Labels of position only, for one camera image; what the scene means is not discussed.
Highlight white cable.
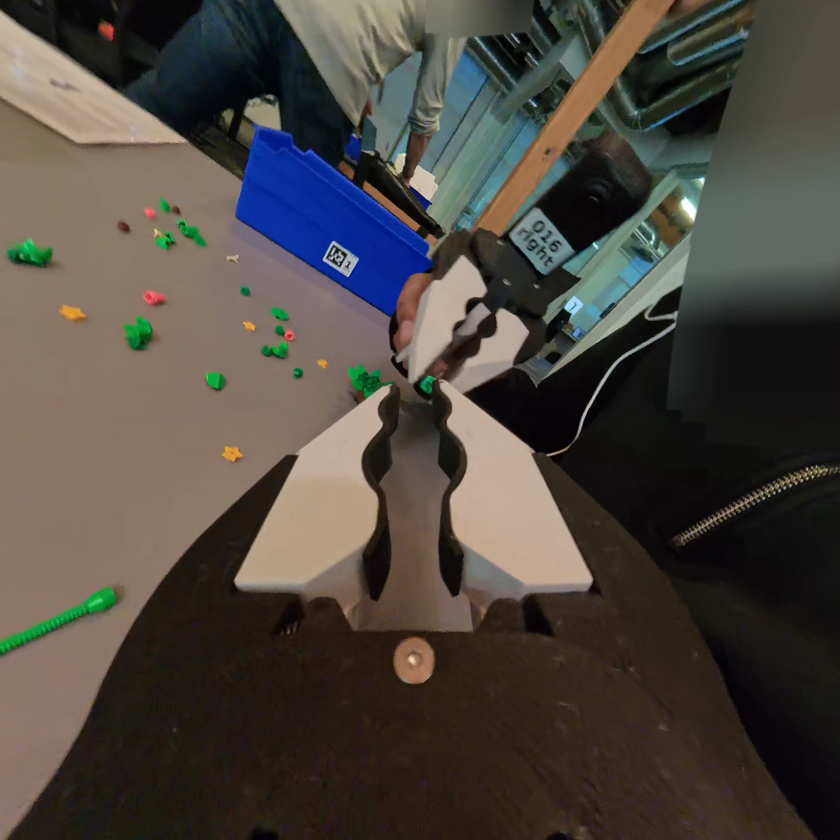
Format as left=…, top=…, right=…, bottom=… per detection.
left=543, top=305, right=680, bottom=458

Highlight large green leaf wheel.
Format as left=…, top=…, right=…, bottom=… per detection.
left=346, top=364, right=398, bottom=403

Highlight person's right hand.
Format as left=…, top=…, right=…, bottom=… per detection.
left=392, top=272, right=434, bottom=361

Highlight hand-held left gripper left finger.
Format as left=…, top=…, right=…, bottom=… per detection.
left=234, top=385, right=401, bottom=632

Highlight printed paper sheet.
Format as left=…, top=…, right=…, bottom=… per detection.
left=0, top=12, right=188, bottom=145

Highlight white box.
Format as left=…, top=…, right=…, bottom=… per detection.
left=394, top=154, right=439, bottom=204

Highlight blue storage bin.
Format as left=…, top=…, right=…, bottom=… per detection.
left=235, top=126, right=435, bottom=317

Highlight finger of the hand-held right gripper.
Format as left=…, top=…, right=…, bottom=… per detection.
left=395, top=255, right=490, bottom=385
left=441, top=305, right=531, bottom=395

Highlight silver ventilation ducts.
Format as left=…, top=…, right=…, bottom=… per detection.
left=469, top=0, right=754, bottom=132

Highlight green toy stalk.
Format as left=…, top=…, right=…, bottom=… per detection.
left=0, top=586, right=119, bottom=657

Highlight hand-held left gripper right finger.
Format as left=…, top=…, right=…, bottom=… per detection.
left=430, top=379, right=595, bottom=632

